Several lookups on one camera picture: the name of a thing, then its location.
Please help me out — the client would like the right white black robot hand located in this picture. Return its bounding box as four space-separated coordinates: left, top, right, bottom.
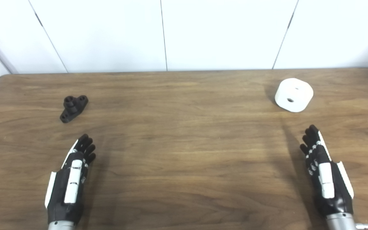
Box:
300 125 355 218

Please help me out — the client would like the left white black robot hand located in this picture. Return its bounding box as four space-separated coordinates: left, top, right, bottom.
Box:
45 134 96 224

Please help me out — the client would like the black flanged holder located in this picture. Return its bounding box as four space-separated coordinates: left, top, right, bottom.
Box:
59 95 89 123

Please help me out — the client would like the round white plastic piece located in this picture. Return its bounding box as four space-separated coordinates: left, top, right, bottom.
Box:
274 78 314 113

